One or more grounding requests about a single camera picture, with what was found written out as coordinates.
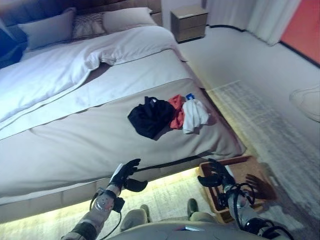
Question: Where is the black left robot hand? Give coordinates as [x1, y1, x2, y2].
[109, 158, 149, 193]

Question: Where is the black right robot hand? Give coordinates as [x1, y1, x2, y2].
[197, 158, 236, 188]

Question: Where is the brown woven basket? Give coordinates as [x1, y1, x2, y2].
[198, 155, 278, 223]

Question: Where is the large bed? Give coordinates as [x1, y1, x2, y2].
[0, 7, 247, 223]

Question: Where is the black clothing item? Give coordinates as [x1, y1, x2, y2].
[127, 96, 175, 140]

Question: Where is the white clothing item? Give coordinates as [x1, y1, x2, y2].
[181, 99, 211, 135]

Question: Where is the beige robot torso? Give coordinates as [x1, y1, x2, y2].
[106, 208, 258, 240]

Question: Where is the red clothing item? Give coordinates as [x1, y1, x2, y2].
[167, 94, 186, 131]

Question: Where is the white round object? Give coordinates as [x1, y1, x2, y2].
[289, 84, 320, 123]

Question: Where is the white duvet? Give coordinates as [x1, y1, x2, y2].
[0, 24, 187, 123]

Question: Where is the patterned decorative pillow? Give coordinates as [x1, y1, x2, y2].
[71, 11, 108, 41]

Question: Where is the white pillow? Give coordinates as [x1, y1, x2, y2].
[102, 7, 158, 34]

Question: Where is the wooden nightstand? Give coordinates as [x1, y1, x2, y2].
[170, 4, 209, 44]

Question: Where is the white curtain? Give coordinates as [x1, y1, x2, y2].
[207, 0, 302, 47]

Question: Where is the grey pillow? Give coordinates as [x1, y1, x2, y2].
[17, 7, 77, 51]

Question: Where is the dark blue object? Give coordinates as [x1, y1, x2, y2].
[0, 18, 28, 70]

